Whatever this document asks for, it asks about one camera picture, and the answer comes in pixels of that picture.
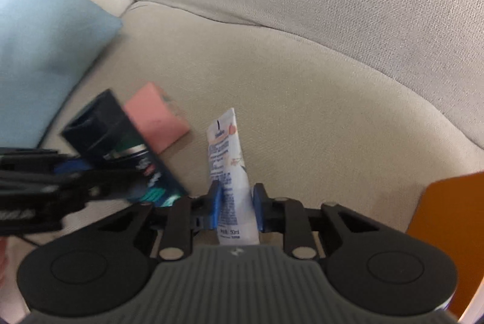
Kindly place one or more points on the orange cardboard box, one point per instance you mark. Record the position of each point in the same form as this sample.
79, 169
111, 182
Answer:
450, 218

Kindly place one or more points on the beige fabric sofa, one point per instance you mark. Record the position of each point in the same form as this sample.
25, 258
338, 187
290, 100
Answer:
302, 44

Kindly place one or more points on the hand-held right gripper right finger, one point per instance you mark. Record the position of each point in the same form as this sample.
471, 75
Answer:
259, 208

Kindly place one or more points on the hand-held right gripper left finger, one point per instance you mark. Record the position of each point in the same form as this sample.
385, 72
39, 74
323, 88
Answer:
215, 207

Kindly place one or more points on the pink flat box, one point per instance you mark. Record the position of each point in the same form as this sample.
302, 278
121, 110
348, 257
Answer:
155, 120

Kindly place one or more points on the light blue pillow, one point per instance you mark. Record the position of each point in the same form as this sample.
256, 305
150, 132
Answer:
45, 44

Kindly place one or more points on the white printed tube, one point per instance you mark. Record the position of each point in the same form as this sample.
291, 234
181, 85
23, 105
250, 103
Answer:
227, 157

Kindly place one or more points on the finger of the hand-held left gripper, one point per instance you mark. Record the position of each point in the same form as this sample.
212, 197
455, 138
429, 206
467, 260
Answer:
72, 165
106, 184

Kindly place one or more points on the dark deodorant can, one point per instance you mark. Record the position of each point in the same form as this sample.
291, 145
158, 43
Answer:
109, 131

